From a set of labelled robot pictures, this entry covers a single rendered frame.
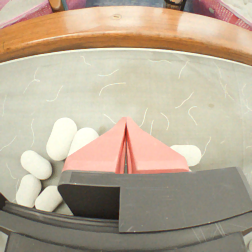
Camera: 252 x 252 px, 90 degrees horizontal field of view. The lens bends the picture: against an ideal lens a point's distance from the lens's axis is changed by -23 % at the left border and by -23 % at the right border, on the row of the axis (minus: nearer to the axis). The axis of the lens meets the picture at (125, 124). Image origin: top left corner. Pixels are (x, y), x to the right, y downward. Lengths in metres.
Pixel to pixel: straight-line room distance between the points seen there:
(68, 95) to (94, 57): 0.05
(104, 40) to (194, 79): 0.10
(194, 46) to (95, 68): 0.11
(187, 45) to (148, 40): 0.04
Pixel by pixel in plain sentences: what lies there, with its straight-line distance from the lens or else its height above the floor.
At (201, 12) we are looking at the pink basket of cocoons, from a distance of 0.36.
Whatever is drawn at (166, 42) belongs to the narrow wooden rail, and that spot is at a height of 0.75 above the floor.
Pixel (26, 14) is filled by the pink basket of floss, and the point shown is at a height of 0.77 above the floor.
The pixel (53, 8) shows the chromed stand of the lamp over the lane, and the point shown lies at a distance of 0.23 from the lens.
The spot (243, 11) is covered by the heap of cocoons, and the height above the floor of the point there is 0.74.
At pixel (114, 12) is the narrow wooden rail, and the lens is 0.20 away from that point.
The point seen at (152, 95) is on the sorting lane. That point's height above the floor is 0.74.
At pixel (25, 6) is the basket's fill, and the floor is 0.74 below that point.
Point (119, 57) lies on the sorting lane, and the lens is 0.18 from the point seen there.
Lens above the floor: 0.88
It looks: 76 degrees down
